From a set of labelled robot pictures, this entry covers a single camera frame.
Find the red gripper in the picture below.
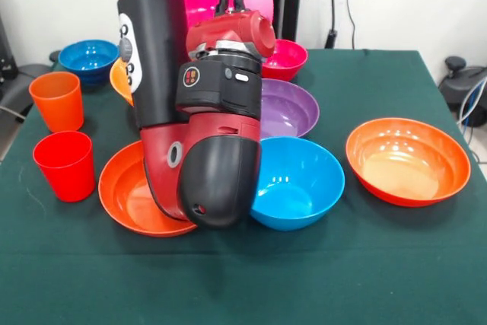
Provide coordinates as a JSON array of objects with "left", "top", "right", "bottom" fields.
[{"left": 185, "top": 0, "right": 275, "bottom": 62}]

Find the small crimson bowl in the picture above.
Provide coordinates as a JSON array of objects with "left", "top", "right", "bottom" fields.
[{"left": 261, "top": 39, "right": 309, "bottom": 82}]

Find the purple bowl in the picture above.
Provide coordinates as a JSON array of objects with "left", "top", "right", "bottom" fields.
[{"left": 260, "top": 78, "right": 320, "bottom": 139}]

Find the large orange bowl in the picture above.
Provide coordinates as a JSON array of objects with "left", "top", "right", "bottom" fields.
[{"left": 109, "top": 59, "right": 136, "bottom": 107}]

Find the small dark blue bowl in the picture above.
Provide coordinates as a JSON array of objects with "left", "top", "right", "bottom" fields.
[{"left": 58, "top": 39, "right": 119, "bottom": 85}]

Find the orange cup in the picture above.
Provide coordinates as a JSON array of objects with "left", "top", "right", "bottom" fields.
[{"left": 28, "top": 71, "right": 85, "bottom": 134}]

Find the light blue bowl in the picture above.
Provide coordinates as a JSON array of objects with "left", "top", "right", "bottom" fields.
[{"left": 249, "top": 136, "right": 346, "bottom": 231}]

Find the red-orange bowl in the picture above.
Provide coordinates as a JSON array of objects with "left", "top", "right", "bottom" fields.
[
  {"left": 97, "top": 140, "right": 199, "bottom": 238},
  {"left": 345, "top": 116, "right": 472, "bottom": 208}
]

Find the red cup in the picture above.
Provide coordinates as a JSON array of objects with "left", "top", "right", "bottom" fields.
[{"left": 32, "top": 130, "right": 96, "bottom": 203}]

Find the dark green tablecloth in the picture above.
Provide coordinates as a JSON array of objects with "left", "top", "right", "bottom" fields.
[{"left": 0, "top": 45, "right": 487, "bottom": 325}]

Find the tangle of cables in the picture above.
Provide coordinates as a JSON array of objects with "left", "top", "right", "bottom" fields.
[{"left": 458, "top": 75, "right": 487, "bottom": 143}]

